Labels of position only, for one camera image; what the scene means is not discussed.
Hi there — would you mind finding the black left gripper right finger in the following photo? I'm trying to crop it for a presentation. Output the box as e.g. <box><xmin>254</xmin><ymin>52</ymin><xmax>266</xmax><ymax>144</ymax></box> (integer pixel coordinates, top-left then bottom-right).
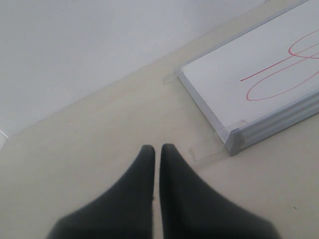
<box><xmin>159</xmin><ymin>143</ymin><xmax>280</xmax><ymax>239</ymax></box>

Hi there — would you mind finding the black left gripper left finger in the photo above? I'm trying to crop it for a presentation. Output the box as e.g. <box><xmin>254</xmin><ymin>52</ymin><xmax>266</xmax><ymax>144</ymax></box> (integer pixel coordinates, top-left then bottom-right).
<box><xmin>47</xmin><ymin>145</ymin><xmax>155</xmax><ymax>239</ymax></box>

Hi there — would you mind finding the clear tape corner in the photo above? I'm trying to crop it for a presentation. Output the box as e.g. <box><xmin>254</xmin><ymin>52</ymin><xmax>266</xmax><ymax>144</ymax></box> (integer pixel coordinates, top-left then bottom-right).
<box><xmin>189</xmin><ymin>120</ymin><xmax>247</xmax><ymax>161</ymax></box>
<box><xmin>162</xmin><ymin>71</ymin><xmax>183</xmax><ymax>84</ymax></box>

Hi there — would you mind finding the white whiteboard with aluminium frame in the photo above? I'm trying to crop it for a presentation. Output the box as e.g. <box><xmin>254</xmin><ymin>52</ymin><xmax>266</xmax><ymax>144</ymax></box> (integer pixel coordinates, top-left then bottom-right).
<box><xmin>175</xmin><ymin>0</ymin><xmax>319</xmax><ymax>156</ymax></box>

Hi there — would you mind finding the clear tape front left corner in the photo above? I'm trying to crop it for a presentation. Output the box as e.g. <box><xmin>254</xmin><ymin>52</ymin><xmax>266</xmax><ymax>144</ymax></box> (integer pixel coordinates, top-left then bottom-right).
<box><xmin>189</xmin><ymin>120</ymin><xmax>247</xmax><ymax>161</ymax></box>

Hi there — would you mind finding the clear tape back left corner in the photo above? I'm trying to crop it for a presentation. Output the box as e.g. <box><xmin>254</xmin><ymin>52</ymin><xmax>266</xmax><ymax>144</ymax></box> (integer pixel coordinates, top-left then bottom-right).
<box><xmin>162</xmin><ymin>71</ymin><xmax>183</xmax><ymax>84</ymax></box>

